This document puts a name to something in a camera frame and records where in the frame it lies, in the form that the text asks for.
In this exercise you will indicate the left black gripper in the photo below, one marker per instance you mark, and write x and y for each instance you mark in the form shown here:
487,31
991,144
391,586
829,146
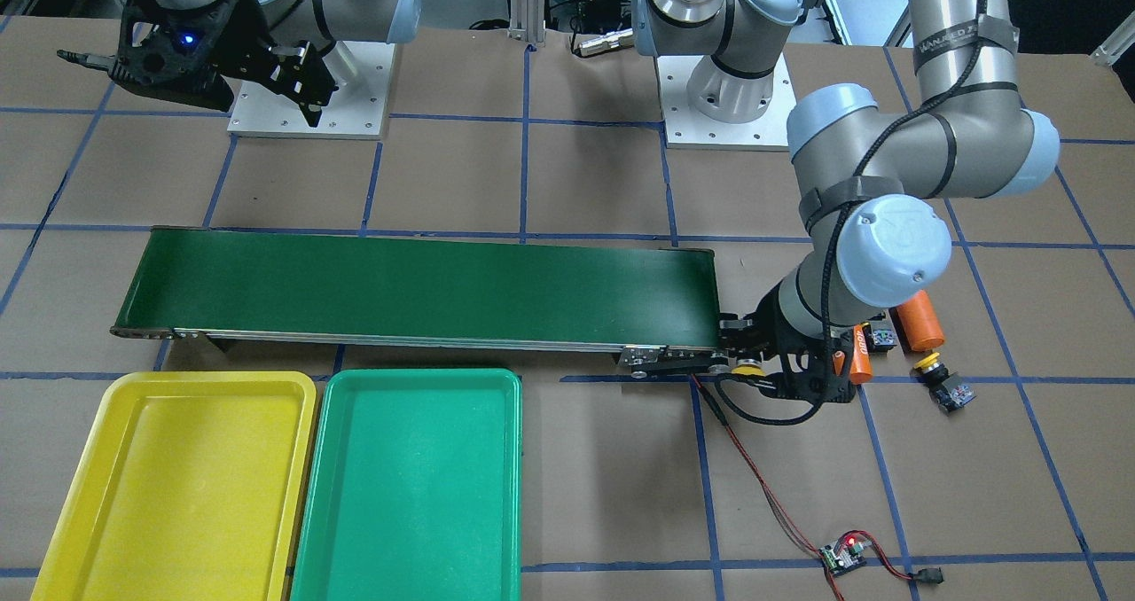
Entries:
768,326

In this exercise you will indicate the green push button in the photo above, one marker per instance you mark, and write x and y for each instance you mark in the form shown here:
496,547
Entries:
880,337

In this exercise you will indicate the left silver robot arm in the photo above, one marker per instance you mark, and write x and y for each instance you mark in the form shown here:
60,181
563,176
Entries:
865,177

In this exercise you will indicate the yellow plastic tray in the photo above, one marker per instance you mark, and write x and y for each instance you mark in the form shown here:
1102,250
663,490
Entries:
188,488

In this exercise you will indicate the small controller circuit board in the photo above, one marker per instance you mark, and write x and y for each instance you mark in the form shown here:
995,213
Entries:
844,555

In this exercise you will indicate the green plastic tray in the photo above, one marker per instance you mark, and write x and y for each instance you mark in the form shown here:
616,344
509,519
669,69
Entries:
415,489

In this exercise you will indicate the yellow push button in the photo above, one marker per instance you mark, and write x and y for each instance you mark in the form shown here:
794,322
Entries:
949,391
748,368

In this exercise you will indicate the plain orange cylinder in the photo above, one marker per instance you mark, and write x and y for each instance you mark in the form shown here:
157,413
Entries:
918,324

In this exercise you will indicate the orange cylinder with 4680 print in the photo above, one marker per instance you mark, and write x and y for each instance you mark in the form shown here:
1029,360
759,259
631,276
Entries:
861,369

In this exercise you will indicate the green conveyor belt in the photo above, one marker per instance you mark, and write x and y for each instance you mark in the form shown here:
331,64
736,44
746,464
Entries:
637,303

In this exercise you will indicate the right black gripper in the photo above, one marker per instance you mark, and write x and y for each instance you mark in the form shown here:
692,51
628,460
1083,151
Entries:
238,44

